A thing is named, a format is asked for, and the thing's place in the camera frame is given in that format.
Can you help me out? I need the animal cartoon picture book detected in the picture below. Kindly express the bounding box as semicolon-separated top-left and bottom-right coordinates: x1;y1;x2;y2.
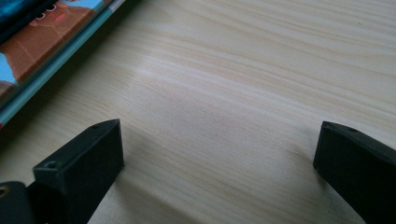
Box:
0;0;127;129

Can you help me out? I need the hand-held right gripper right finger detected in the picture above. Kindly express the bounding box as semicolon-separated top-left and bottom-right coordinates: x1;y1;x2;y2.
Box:
312;120;396;224

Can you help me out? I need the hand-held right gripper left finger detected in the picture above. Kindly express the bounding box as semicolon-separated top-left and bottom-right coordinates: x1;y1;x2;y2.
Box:
32;119;125;224

